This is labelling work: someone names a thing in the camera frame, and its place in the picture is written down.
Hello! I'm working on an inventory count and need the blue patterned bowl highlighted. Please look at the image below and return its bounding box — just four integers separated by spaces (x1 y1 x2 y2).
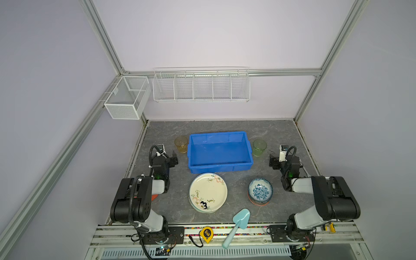
248 178 274 202

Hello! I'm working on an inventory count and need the orange patterned bowl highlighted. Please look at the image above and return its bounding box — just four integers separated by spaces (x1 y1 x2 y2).
248 195 270 206

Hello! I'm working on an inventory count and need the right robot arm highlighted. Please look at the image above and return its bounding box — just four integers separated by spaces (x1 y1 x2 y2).
269 145 361 242

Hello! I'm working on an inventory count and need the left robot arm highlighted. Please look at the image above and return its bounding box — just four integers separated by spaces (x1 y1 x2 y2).
110 144 178 243

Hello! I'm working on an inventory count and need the blue plastic bin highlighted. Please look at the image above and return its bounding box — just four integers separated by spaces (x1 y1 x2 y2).
187 131 254 174

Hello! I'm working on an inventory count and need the green glass cup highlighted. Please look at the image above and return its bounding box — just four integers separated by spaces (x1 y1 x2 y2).
252 139 267 157

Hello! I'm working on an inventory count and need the amber glass cup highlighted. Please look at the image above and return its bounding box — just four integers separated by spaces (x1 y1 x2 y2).
174 135 189 154

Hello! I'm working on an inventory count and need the cream floral plate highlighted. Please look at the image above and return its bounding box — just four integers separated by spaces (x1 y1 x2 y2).
188 173 228 202

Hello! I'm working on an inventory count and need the green rimmed bottom plate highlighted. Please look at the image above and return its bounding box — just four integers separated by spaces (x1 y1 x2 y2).
189 197 225 213

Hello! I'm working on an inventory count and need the teal plastic shovel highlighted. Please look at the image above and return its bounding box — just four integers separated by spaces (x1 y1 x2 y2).
222 209 250 249

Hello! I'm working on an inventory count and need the white mesh basket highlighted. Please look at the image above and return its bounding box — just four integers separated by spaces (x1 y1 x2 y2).
104 76 151 120

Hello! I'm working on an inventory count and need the yellow tape measure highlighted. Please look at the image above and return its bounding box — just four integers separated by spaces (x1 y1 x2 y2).
199 226 214 244

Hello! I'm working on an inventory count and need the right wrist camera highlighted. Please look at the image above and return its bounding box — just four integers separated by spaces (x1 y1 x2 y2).
279 145 290 162

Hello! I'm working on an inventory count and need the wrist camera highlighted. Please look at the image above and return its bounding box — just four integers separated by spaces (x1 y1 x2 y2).
156 144 166 154
279 145 290 162

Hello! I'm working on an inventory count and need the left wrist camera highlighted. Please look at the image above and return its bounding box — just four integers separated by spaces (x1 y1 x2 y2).
156 144 166 154

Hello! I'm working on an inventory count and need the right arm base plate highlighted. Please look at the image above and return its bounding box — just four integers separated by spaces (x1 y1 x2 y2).
266 224 315 243

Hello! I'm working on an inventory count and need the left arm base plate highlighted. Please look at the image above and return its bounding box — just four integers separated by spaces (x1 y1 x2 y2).
140 225 185 245

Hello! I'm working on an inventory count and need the white wire rack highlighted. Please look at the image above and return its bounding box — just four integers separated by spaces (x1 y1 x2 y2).
153 67 251 102

